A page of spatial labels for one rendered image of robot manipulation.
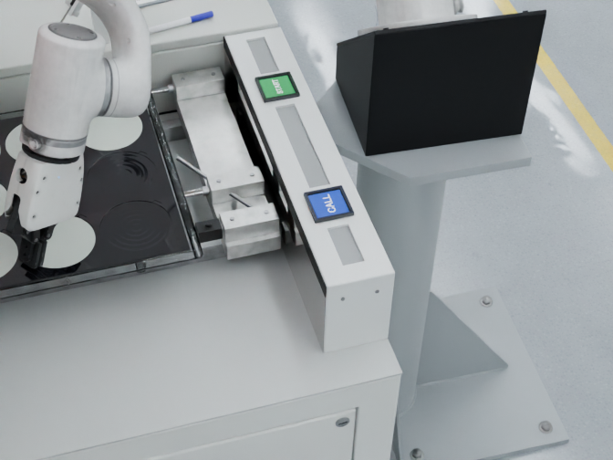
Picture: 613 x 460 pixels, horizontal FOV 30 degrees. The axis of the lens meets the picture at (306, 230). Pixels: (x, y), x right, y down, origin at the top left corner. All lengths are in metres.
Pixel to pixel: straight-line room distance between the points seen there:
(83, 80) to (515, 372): 1.44
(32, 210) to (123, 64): 0.22
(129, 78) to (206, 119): 0.36
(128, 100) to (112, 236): 0.23
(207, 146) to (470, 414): 1.02
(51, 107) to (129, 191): 0.27
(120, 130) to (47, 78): 0.35
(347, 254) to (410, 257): 0.59
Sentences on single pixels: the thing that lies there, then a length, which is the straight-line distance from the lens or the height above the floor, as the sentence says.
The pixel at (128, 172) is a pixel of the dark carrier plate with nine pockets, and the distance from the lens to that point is 1.72.
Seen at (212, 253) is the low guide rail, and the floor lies 0.83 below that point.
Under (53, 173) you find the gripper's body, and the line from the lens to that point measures 1.51.
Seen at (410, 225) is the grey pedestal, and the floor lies 0.62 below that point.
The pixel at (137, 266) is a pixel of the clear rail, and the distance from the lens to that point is 1.58.
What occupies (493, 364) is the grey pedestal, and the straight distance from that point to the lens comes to 2.59.
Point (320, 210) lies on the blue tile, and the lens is 1.56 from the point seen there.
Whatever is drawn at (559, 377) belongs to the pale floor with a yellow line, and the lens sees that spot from 2.64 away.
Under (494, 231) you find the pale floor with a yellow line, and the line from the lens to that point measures 2.91.
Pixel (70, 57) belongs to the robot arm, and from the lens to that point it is 1.44.
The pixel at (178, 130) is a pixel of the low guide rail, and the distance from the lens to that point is 1.87.
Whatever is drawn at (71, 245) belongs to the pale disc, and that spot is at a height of 0.90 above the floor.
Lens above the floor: 2.08
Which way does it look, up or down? 47 degrees down
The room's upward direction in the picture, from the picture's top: 2 degrees clockwise
